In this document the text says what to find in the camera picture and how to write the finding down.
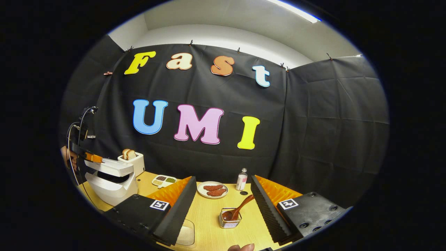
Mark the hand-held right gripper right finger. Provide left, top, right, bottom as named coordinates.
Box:
left=250, top=175, right=350, bottom=244

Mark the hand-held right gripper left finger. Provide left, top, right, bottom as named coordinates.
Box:
left=105, top=176, right=197, bottom=246

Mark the clear plastic rice box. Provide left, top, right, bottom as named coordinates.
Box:
left=174, top=219, right=195, bottom=247

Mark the brown wooden spoon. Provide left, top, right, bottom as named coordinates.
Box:
left=222, top=195, right=256, bottom=222

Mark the wire chopstick holder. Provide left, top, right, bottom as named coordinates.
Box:
left=219, top=207, right=242, bottom=229

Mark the white rice cooker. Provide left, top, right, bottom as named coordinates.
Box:
left=85, top=158, right=139, bottom=206

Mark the white round plate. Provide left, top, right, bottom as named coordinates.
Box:
left=197, top=181, right=229, bottom=199

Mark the white divided grain tray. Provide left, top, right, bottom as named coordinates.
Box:
left=152, top=174, right=177, bottom=189

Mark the small white bottle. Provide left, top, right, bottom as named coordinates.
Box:
left=236, top=168, right=248, bottom=191

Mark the white toaster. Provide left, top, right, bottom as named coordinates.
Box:
left=118, top=152, right=145, bottom=176

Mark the black backdrop cloth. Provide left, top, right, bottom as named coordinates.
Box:
left=59, top=35, right=390, bottom=210

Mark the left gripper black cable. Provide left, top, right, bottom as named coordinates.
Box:
left=66, top=121, right=96, bottom=206

